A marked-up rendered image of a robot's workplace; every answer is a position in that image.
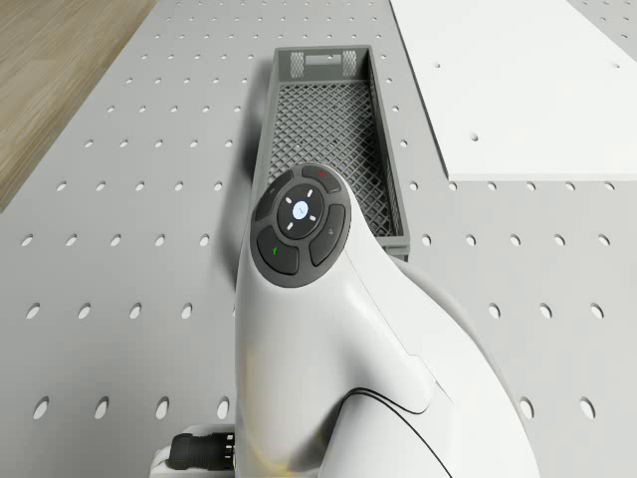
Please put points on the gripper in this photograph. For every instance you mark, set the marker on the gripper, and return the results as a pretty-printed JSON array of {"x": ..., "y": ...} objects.
[{"x": 199, "y": 453}]

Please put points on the white board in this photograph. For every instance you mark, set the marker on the white board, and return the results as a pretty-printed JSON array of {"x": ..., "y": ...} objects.
[{"x": 522, "y": 99}]

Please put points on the dark grey basket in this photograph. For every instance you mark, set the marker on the dark grey basket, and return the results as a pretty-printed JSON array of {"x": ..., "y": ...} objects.
[{"x": 323, "y": 124}]

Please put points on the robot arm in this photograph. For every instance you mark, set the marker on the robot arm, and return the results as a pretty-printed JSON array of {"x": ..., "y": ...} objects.
[{"x": 323, "y": 348}]

